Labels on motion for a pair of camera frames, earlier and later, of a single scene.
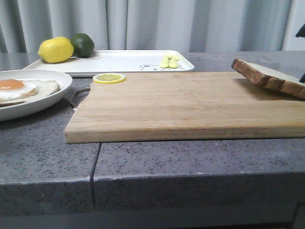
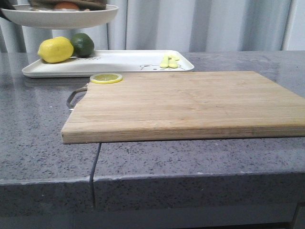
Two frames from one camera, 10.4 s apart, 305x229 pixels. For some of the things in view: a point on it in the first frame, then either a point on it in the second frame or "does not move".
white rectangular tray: [107, 62] does not move
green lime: [83, 45] does not move
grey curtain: [155, 25] does not move
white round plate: [38, 105] → [24, 14]
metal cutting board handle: [78, 97] → [67, 103]
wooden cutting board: [147, 107] does not move
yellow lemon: [55, 50] does not move
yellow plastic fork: [165, 63] does not move
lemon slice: [109, 78] does not move
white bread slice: [269, 78] → [86, 5]
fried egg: [11, 89] → [66, 6]
